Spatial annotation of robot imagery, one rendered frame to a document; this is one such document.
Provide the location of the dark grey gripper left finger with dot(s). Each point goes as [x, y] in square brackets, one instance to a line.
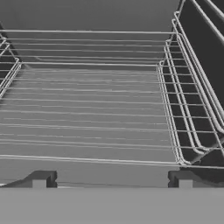
[40, 176]

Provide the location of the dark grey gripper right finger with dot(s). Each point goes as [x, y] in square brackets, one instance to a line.
[186, 176]

